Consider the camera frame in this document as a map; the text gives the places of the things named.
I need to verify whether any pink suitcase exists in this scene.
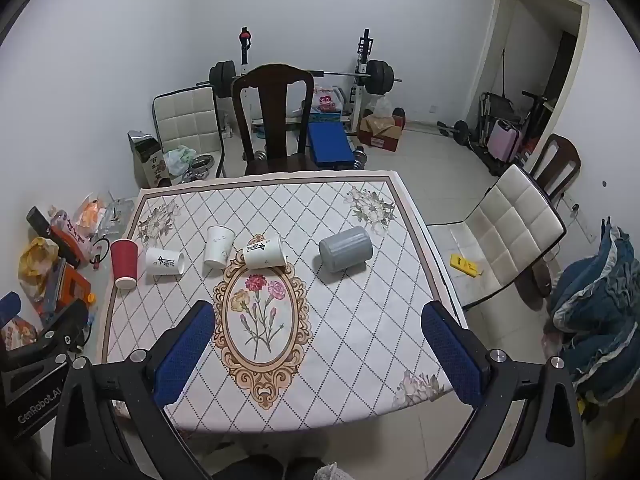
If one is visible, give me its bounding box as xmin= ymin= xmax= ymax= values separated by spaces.
xmin=487 ymin=118 xmax=524 ymax=164

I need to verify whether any blue denim clothes pile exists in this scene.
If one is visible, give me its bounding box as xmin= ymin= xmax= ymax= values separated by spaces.
xmin=546 ymin=216 xmax=640 ymax=407

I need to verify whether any brown cardboard box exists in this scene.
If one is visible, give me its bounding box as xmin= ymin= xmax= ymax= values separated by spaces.
xmin=357 ymin=113 xmax=407 ymax=153

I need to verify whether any dark wooden chair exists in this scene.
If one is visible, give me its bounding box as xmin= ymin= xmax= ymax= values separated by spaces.
xmin=526 ymin=133 xmax=583 ymax=202
xmin=230 ymin=63 xmax=321 ymax=177

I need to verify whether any orange box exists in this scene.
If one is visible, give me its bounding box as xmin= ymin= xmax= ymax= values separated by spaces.
xmin=42 ymin=260 xmax=94 ymax=322

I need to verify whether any red box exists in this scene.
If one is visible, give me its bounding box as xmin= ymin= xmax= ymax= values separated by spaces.
xmin=47 ymin=209 xmax=89 ymax=267

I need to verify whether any grey ribbed cup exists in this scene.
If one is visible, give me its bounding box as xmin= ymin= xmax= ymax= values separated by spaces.
xmin=318 ymin=225 xmax=374 ymax=274

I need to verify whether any yellow tool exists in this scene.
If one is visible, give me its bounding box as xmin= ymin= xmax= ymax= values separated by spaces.
xmin=449 ymin=253 xmax=484 ymax=277

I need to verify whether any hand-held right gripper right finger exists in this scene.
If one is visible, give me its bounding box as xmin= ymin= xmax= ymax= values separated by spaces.
xmin=421 ymin=301 xmax=586 ymax=480

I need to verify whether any white weight rack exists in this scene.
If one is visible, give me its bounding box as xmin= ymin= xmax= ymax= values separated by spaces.
xmin=220 ymin=25 xmax=377 ymax=137

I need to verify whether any black scooter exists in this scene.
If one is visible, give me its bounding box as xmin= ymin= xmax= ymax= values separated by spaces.
xmin=519 ymin=90 xmax=557 ymax=147

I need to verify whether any black barbell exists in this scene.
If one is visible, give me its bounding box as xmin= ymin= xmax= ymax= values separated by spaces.
xmin=195 ymin=59 xmax=404 ymax=99

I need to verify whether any orange plastic bag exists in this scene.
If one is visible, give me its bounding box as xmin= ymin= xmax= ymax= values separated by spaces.
xmin=74 ymin=194 xmax=109 ymax=239

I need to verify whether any tall silver and brown box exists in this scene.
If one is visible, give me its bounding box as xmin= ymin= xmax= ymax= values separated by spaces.
xmin=127 ymin=130 xmax=171 ymax=189

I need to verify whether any white cup with black print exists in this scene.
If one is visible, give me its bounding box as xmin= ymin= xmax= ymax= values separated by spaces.
xmin=144 ymin=247 xmax=186 ymax=277
xmin=242 ymin=232 xmax=287 ymax=270

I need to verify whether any green plastic bag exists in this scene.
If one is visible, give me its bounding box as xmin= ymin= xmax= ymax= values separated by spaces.
xmin=163 ymin=144 xmax=199 ymax=176

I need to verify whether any red paper cup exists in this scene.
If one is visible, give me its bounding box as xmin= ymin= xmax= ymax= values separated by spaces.
xmin=110 ymin=238 xmax=141 ymax=291

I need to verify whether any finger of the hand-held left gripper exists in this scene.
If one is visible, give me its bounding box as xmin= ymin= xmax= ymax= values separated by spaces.
xmin=0 ymin=291 xmax=23 ymax=326
xmin=36 ymin=299 xmax=92 ymax=357

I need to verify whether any floral diamond-pattern tablecloth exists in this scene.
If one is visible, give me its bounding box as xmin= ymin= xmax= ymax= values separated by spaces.
xmin=100 ymin=169 xmax=469 ymax=434

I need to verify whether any plain white paper cup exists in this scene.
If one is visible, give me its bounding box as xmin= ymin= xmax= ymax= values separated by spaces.
xmin=202 ymin=224 xmax=236 ymax=270

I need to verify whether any snack packet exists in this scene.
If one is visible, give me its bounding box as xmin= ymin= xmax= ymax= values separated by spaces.
xmin=0 ymin=314 xmax=39 ymax=352

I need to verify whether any red and white printed bag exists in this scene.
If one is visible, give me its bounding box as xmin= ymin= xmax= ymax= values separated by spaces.
xmin=310 ymin=85 xmax=346 ymax=116

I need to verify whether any short floor barbell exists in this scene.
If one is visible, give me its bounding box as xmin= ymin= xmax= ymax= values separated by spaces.
xmin=436 ymin=119 xmax=474 ymax=147

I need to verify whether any yellow plastic bag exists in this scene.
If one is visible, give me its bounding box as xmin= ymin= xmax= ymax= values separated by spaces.
xmin=18 ymin=236 xmax=60 ymax=302

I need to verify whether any white padded chair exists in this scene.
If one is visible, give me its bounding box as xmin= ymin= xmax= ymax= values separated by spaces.
xmin=426 ymin=163 xmax=569 ymax=311
xmin=151 ymin=85 xmax=227 ymax=181

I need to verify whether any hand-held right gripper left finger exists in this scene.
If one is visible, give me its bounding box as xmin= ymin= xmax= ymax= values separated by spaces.
xmin=52 ymin=300 xmax=236 ymax=480

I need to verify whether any crumpled clear plastic bag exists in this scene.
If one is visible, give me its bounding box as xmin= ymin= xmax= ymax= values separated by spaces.
xmin=97 ymin=191 xmax=134 ymax=237

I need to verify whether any metal bowl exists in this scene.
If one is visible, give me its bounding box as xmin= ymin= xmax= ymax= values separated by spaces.
xmin=182 ymin=154 xmax=216 ymax=182

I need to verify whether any folded grey cart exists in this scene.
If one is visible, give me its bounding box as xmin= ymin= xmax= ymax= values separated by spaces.
xmin=477 ymin=90 xmax=516 ymax=147

